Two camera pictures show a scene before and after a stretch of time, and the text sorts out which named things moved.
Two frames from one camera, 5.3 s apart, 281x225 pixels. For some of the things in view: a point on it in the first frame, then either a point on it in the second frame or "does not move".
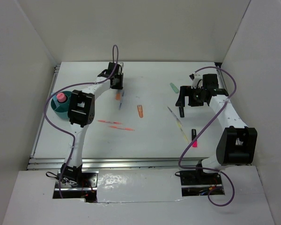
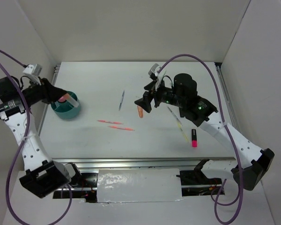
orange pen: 110,122 does not move
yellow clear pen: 179,123 does not move
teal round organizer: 61,108 does not move
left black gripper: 120,86 to 51,93
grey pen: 121,100 does not move
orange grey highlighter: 118,96 to 67,96
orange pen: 124,128 does not move
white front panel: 139,185 does not move
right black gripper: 187,91 to 144,102
